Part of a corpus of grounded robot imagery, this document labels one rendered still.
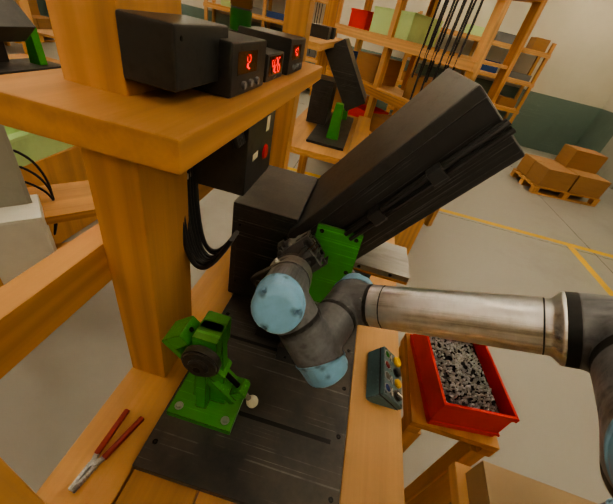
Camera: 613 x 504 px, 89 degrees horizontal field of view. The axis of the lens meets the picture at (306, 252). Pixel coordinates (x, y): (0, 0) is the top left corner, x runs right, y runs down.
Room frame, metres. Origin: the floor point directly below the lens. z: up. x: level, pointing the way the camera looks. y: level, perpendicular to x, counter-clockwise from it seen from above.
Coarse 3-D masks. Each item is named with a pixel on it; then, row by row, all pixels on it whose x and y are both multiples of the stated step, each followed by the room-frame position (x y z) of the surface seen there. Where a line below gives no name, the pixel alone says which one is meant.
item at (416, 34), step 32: (448, 0) 3.42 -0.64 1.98; (512, 0) 3.57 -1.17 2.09; (544, 0) 3.33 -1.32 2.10; (352, 32) 4.36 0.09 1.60; (384, 32) 4.05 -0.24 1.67; (416, 32) 3.83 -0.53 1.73; (384, 64) 3.91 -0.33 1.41; (416, 64) 3.49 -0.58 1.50; (448, 64) 3.21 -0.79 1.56; (480, 64) 3.08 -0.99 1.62; (512, 64) 3.34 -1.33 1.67; (384, 96) 3.71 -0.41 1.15
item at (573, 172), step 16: (528, 160) 6.08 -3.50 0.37; (544, 160) 6.05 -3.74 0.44; (560, 160) 6.17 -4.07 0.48; (576, 160) 5.96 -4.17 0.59; (592, 160) 5.97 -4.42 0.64; (512, 176) 6.19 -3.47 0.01; (528, 176) 5.81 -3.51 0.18; (544, 176) 5.50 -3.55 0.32; (560, 176) 5.53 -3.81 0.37; (576, 176) 5.56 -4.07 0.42; (592, 176) 5.73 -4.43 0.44; (560, 192) 5.63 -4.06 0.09; (576, 192) 5.57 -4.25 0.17; (592, 192) 5.59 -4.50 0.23
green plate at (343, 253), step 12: (324, 228) 0.65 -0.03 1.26; (336, 228) 0.66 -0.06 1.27; (324, 240) 0.65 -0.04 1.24; (336, 240) 0.65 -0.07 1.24; (348, 240) 0.65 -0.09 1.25; (360, 240) 0.65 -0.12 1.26; (324, 252) 0.64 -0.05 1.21; (336, 252) 0.64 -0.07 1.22; (348, 252) 0.64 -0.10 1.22; (336, 264) 0.63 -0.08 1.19; (348, 264) 0.63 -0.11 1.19; (312, 276) 0.62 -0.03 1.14; (324, 276) 0.62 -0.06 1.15; (336, 276) 0.62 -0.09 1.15; (312, 288) 0.61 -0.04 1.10; (324, 288) 0.61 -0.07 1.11
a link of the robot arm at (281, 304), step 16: (272, 272) 0.36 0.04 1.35; (288, 272) 0.36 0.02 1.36; (304, 272) 0.39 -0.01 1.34; (256, 288) 0.33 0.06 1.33; (272, 288) 0.30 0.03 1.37; (288, 288) 0.31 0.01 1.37; (304, 288) 0.34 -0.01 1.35; (256, 304) 0.29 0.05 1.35; (272, 304) 0.29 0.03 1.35; (288, 304) 0.29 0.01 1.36; (304, 304) 0.31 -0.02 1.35; (256, 320) 0.28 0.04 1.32; (272, 320) 0.28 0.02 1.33; (288, 320) 0.28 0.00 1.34; (304, 320) 0.31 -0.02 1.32
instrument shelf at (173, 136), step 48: (0, 96) 0.32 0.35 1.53; (48, 96) 0.33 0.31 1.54; (96, 96) 0.37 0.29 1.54; (144, 96) 0.42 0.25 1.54; (192, 96) 0.47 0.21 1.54; (240, 96) 0.54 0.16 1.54; (288, 96) 0.76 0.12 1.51; (96, 144) 0.31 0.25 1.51; (144, 144) 0.30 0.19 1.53; (192, 144) 0.33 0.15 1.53
